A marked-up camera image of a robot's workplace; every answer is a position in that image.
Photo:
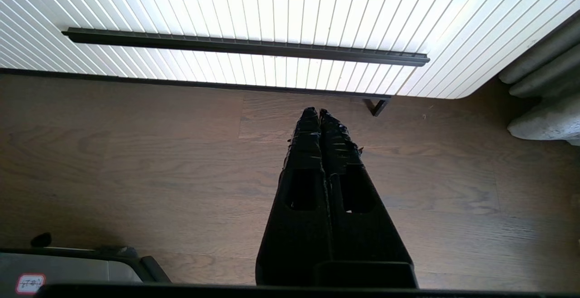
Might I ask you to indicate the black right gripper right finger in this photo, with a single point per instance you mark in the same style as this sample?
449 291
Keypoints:
362 239

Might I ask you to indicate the white ribbed cabinet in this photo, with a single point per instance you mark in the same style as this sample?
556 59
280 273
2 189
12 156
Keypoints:
521 26

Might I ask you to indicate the cream fluted drawer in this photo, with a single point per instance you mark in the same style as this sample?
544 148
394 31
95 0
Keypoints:
272 3

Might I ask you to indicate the black V-shaped bracket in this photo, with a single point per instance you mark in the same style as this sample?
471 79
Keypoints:
378 107

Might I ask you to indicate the grey curtain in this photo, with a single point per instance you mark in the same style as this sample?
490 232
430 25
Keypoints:
543 117

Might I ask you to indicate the cream fluted cabinet front panel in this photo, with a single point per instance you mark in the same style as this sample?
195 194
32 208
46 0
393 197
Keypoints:
13 40

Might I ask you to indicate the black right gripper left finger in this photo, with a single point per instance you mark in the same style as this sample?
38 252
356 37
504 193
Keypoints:
299 225

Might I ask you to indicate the red-bordered white label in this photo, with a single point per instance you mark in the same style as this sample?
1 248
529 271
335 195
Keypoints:
30 283

